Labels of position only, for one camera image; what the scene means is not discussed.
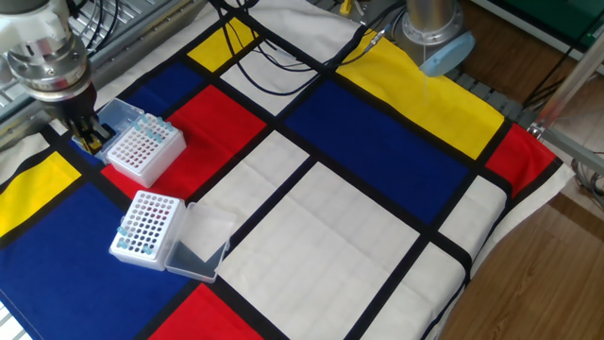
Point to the white pipette tip box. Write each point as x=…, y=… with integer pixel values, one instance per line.
x=141, y=260
x=151, y=165

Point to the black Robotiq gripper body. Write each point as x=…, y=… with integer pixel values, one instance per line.
x=75, y=111

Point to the Mondrian pattern colour-block tablecloth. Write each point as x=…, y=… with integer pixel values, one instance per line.
x=368, y=141

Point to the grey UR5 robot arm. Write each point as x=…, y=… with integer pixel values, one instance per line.
x=429, y=23

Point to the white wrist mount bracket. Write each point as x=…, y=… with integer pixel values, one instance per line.
x=28, y=28

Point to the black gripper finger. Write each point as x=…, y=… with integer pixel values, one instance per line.
x=104, y=131
x=87, y=139

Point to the silver wrist coupling flange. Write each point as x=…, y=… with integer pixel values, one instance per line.
x=52, y=71

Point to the aluminium frame post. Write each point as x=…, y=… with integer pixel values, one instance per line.
x=571, y=80

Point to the aluminium frame beam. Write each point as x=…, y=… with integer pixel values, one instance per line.
x=575, y=151

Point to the grey aluminium table rail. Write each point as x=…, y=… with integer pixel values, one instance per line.
x=141, y=42

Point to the yellow plastic clip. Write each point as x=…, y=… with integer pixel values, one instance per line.
x=346, y=6

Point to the blue pipette tip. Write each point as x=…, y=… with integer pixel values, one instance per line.
x=122, y=231
x=147, y=249
x=168, y=127
x=149, y=134
x=157, y=138
x=145, y=119
x=122, y=243
x=136, y=126
x=161, y=123

